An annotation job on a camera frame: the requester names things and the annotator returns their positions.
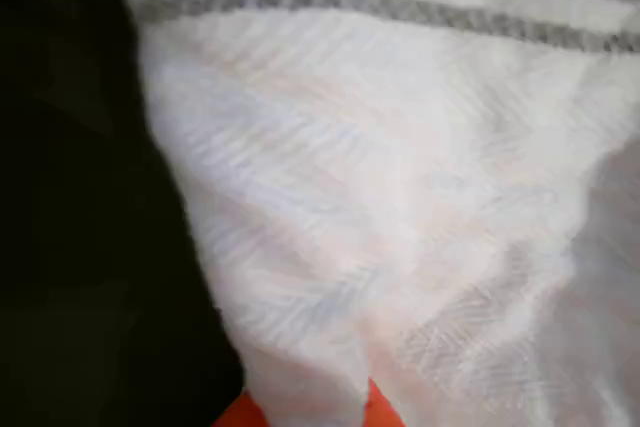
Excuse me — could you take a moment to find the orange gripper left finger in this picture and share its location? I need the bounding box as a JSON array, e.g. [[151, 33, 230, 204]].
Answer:
[[214, 390, 272, 427]]

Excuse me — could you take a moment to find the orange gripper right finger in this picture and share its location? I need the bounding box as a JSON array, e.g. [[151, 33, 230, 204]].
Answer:
[[366, 378, 402, 427]]

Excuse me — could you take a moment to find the white grey-striped towel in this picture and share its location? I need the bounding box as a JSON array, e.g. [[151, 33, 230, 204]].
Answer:
[[115, 0, 640, 427]]

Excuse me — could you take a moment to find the large dark grey desk mat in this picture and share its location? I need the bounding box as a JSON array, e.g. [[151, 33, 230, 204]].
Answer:
[[0, 0, 247, 427]]

